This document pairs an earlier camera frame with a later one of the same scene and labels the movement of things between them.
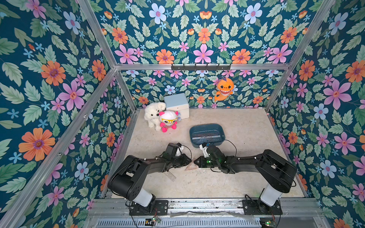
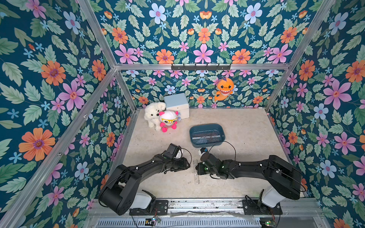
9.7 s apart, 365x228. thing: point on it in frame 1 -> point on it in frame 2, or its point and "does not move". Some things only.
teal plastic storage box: (214, 134) does not move
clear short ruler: (170, 175) -> (196, 176)
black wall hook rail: (200, 68) does not move
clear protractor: (205, 140) does not move
